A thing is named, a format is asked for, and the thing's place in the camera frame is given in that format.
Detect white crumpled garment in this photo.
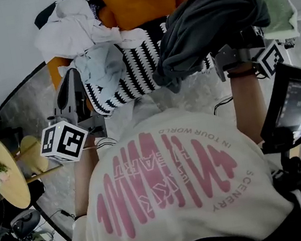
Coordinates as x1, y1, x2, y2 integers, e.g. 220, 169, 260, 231
28, 0, 150, 67

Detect round wooden side table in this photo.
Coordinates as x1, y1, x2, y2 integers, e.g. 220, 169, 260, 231
0, 126, 70, 213

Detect dark grey garment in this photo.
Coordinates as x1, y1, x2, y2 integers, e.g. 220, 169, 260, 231
139, 0, 280, 97

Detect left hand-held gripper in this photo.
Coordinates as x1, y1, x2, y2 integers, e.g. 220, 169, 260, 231
28, 64, 111, 168

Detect light blue crumpled garment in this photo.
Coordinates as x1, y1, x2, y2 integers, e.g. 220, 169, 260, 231
55, 40, 131, 104

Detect grey headphones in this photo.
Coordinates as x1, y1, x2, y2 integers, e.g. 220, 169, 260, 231
30, 227, 57, 241

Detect person's left forearm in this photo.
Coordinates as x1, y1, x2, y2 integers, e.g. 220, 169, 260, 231
63, 139, 109, 219

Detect light green folded blanket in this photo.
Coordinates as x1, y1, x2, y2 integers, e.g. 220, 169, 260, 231
243, 0, 301, 45

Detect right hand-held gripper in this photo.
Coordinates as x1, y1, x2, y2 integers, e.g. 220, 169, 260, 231
209, 34, 295, 88

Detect person's right forearm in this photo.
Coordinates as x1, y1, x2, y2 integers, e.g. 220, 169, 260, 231
227, 70, 272, 148

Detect black monitor screen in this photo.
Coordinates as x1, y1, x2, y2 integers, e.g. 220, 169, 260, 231
249, 59, 301, 153

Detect black white striped blanket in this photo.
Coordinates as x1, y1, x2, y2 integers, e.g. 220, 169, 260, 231
30, 0, 278, 126

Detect black power cable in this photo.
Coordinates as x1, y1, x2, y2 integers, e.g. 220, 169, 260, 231
211, 96, 237, 116

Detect black adapter cable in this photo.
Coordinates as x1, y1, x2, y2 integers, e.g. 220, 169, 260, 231
48, 206, 76, 223

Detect orange sofa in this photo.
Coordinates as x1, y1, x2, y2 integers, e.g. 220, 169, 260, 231
38, 4, 134, 118

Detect person's white pink-printed t-shirt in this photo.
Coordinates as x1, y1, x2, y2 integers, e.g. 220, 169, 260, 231
45, 91, 301, 241

